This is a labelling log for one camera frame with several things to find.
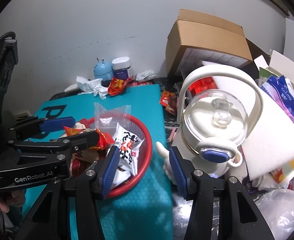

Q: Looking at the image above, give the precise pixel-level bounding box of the white snack wrapper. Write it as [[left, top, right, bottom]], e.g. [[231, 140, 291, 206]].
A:
[[111, 165, 131, 189]]

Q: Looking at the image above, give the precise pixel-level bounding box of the small crumpled white wrapper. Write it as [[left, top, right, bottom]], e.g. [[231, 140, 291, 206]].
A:
[[135, 69, 158, 82]]

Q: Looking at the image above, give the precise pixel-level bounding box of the person's left hand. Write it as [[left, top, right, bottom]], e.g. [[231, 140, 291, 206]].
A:
[[0, 190, 26, 213]]

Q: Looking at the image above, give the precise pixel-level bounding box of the white black printed snack packet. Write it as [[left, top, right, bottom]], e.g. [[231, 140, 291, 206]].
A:
[[113, 123, 144, 176]]

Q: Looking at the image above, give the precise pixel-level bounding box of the white cartoon water bottle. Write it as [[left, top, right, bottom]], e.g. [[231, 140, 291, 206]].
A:
[[155, 64, 264, 186]]

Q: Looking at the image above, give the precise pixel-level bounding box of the white open carton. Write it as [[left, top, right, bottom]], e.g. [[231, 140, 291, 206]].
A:
[[254, 50, 294, 90]]

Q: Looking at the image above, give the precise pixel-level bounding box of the clear plastic bag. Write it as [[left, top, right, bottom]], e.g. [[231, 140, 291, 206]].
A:
[[94, 102, 131, 136]]

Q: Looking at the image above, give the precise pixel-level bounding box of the red snack packet by jar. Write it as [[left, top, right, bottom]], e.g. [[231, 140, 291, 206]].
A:
[[108, 77, 133, 96]]

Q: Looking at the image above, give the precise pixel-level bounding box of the red plastic basket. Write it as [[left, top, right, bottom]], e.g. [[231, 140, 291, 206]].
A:
[[84, 112, 153, 200]]

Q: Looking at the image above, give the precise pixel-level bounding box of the teal bubble mat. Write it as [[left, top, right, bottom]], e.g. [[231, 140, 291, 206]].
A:
[[35, 85, 173, 239]]

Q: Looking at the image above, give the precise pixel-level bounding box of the white lid purple jar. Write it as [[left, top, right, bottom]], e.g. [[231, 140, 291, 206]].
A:
[[112, 56, 133, 80]]

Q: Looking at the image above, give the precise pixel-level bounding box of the white red plum drink bag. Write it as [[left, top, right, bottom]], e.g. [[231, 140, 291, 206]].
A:
[[70, 122, 100, 176]]

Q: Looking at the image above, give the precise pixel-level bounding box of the crumpled white tissue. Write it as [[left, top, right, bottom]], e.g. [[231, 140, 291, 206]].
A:
[[76, 76, 108, 100]]

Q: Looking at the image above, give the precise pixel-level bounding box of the cardboard box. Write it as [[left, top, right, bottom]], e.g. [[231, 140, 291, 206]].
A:
[[164, 8, 271, 77]]

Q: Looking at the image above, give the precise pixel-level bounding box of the purple white tissue pack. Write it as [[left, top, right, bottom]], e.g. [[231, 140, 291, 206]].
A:
[[260, 75, 294, 123]]

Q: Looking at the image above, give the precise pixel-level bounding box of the blue deer humidifier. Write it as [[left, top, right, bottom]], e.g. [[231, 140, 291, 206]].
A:
[[93, 58, 113, 81]]

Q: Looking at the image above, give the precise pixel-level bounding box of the red cartoon candy packet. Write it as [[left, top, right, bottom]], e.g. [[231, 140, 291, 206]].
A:
[[90, 128, 115, 151]]

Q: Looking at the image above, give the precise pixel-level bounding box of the white foam sheet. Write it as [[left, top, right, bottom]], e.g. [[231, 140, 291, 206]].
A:
[[202, 61, 294, 180]]

